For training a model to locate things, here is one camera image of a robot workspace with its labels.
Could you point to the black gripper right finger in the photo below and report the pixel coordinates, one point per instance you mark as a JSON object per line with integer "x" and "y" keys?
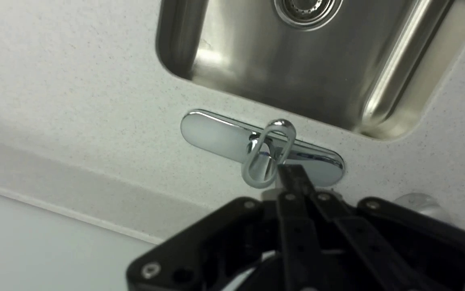
{"x": 376, "y": 259}

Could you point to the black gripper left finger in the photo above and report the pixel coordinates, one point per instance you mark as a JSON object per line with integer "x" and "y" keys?
{"x": 297, "y": 232}

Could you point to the chrome faucet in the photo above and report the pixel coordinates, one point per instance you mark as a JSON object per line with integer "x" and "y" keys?
{"x": 260, "y": 151}

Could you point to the stainless steel sink basin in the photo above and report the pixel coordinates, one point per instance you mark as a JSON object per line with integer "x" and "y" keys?
{"x": 373, "y": 70}

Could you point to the sink drain strainer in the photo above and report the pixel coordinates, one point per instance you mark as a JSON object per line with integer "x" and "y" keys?
{"x": 307, "y": 13}

